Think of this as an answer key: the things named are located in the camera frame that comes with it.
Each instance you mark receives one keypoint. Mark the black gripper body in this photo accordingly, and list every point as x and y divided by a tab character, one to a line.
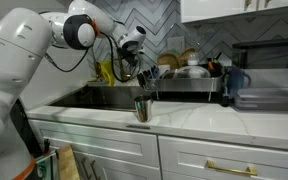
131	53

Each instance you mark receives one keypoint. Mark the gold spring faucet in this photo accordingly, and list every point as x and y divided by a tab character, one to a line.
127	77

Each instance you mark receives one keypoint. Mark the silver metal cup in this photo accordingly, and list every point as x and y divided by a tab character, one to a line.
144	108

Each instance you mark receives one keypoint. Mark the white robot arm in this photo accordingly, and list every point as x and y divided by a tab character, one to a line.
14	66

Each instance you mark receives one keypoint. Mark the black kitchen sink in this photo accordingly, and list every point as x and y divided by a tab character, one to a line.
100	96

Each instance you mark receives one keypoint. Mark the yellow cloth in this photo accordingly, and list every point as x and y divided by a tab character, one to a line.
106	71

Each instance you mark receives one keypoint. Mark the round wooden plate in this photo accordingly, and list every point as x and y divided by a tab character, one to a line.
185	53
168	60

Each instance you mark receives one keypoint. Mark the silver dish rack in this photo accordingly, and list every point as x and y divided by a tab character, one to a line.
184	84

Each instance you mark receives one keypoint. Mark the white baby bottle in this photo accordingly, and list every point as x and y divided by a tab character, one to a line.
193	61

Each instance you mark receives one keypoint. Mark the clear glass lid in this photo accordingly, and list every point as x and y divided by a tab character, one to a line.
192	72

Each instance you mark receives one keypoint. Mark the white upper kitchen cabinet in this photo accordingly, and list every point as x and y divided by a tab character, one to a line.
224	10

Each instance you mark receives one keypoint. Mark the white kitchen cabinet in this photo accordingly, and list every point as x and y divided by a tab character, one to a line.
224	10
184	156

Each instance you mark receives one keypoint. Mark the white lower kitchen cabinet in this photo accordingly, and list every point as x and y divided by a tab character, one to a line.
184	156

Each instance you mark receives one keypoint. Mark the wooden workbench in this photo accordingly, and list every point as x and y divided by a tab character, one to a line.
67	163

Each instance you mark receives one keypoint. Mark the black toaster oven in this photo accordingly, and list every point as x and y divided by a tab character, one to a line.
270	53

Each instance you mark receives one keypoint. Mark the clear plastic container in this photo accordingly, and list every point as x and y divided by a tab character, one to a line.
267	98

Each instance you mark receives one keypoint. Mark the white wall outlet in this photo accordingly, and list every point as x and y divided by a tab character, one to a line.
176	43

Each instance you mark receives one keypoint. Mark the aluminium frame with teal brackets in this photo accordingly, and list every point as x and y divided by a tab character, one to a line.
45	166

